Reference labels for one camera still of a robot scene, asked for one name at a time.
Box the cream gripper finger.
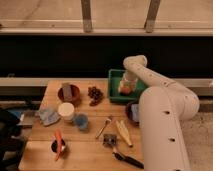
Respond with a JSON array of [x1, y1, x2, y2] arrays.
[[118, 83, 133, 95]]

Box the orange apple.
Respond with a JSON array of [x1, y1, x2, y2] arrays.
[[119, 86, 131, 95]]

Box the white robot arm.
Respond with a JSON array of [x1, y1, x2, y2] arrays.
[[121, 55, 200, 171]]

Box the blue plastic cup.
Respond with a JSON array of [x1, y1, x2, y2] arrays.
[[74, 114, 88, 131]]

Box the white cylindrical cup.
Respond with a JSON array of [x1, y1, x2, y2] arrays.
[[58, 102, 75, 121]]

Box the small black cup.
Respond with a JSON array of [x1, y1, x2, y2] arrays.
[[51, 139, 66, 154]]

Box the green plastic tray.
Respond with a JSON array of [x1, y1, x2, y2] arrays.
[[108, 69, 147, 104]]

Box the light blue sponge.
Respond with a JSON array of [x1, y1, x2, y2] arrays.
[[131, 104, 139, 122]]

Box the bunch of dark grapes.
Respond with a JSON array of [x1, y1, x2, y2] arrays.
[[88, 86, 103, 106]]

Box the brown bowl right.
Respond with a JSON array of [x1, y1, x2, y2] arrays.
[[125, 101, 139, 126]]

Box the brown bowl with grey sponge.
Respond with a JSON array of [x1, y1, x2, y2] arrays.
[[58, 84, 81, 105]]

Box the grey sponge block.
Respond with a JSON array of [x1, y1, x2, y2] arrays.
[[62, 83, 72, 102]]

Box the grey blue cloth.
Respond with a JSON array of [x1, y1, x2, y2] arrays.
[[36, 107, 60, 126]]

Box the orange carrot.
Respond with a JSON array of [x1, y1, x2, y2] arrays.
[[54, 129, 62, 161]]

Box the black chair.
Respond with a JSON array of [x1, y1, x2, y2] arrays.
[[0, 108, 24, 171]]

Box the black handled brush tool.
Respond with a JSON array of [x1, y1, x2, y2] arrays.
[[103, 134, 144, 169]]

